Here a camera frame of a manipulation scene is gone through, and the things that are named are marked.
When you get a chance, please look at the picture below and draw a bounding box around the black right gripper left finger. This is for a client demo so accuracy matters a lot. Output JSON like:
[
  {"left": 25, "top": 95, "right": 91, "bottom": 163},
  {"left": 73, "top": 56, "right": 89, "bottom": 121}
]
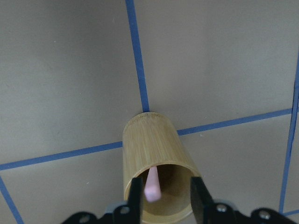
[{"left": 127, "top": 177, "right": 143, "bottom": 224}]

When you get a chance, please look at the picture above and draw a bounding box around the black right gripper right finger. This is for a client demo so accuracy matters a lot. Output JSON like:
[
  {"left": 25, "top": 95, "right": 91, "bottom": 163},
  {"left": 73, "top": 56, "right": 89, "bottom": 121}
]
[{"left": 190, "top": 176, "right": 214, "bottom": 224}]

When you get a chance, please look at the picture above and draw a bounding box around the bamboo chopstick holder cup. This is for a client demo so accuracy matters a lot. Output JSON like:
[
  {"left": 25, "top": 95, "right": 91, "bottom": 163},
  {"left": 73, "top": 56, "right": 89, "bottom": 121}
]
[{"left": 122, "top": 112, "right": 200, "bottom": 224}]

